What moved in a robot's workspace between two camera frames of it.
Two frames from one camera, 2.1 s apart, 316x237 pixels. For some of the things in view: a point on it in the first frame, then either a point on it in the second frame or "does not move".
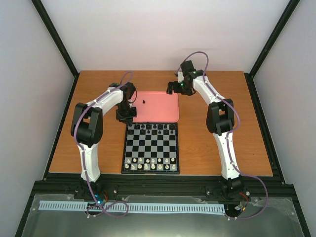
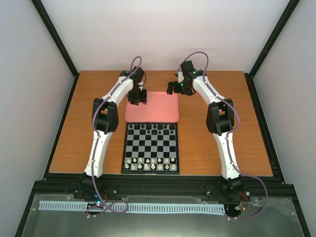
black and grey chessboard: (151, 148) does not move
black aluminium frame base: (65, 204) does not move
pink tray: (155, 106) does not move
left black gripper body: (126, 114) -> (135, 95)
